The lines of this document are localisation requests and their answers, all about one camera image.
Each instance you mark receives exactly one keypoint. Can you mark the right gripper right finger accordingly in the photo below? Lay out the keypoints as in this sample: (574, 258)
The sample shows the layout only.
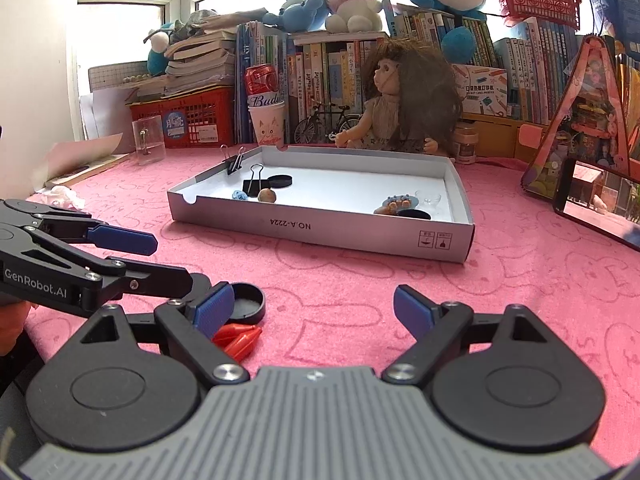
(438, 330)

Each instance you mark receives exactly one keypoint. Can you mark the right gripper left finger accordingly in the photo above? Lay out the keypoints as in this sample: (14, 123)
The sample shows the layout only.
(188, 327)

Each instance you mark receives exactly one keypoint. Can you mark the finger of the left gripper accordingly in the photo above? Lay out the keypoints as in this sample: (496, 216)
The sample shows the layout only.
(135, 279)
(107, 237)

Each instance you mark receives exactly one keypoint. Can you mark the red plastic clip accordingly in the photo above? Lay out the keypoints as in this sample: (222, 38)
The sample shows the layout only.
(237, 340)

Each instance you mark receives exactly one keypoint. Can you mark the black round lid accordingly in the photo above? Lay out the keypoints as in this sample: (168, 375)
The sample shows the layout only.
(278, 181)
(249, 304)

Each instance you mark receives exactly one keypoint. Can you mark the pink bunny table cloth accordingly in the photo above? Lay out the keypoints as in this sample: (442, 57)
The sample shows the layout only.
(332, 307)

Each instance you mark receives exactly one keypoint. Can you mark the black small cap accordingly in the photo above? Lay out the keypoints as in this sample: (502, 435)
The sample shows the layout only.
(415, 214)

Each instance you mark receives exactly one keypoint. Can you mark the clear acrylic block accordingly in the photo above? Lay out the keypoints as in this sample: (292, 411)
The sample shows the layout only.
(149, 140)

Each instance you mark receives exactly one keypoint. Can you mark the white cardboard box tray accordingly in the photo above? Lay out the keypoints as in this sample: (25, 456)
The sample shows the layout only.
(332, 201)

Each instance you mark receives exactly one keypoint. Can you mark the clear glass dish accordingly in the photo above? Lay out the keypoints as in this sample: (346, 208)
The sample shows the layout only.
(428, 199)

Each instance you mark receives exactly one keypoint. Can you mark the blue patterned small toy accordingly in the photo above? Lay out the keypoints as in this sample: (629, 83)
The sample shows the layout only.
(240, 194)

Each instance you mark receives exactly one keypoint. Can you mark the colourful beaded hair clip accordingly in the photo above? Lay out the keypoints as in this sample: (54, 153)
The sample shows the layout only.
(397, 203)

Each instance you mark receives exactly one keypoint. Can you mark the wooden bead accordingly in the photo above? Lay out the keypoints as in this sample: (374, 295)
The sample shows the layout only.
(267, 195)

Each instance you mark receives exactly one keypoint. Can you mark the black binder clip in tray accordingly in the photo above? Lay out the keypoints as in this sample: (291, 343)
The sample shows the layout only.
(253, 185)

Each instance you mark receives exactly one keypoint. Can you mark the black binder clip on rim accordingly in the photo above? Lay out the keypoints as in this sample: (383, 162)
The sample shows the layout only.
(232, 162)

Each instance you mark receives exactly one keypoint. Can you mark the black round lid in tray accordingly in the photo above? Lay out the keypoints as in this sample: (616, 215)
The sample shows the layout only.
(278, 181)

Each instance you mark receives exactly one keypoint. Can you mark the red plastic crate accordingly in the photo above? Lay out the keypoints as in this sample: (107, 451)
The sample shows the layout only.
(194, 120)

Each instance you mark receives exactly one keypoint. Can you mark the blue white penguin plush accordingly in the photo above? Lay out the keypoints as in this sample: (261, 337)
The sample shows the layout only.
(160, 40)

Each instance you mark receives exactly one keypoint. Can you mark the small glass jar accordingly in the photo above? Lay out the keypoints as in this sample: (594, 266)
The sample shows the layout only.
(465, 141)

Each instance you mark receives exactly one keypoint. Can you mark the white cat paper cup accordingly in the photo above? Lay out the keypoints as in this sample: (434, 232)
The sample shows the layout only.
(267, 113)

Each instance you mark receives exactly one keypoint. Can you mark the smartphone with lit screen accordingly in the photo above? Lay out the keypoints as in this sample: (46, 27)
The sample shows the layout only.
(599, 198)

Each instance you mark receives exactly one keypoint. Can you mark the stack of books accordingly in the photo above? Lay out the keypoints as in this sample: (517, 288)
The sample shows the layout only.
(195, 63)

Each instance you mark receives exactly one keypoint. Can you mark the brown-haired doll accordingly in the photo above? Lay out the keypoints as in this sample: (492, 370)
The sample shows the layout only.
(411, 101)

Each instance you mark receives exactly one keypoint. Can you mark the red beer can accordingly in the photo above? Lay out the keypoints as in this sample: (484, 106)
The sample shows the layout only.
(260, 79)

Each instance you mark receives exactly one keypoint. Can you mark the miniature black bicycle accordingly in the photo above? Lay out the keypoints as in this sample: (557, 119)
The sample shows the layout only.
(324, 124)

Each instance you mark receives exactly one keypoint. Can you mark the pink triangular toy house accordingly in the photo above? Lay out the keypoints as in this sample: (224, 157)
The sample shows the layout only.
(588, 124)

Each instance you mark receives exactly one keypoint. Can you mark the blue elephant plush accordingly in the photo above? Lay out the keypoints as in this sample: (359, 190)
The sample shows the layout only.
(299, 16)

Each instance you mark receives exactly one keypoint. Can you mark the red mesh basket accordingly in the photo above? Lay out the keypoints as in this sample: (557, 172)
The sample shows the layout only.
(562, 12)

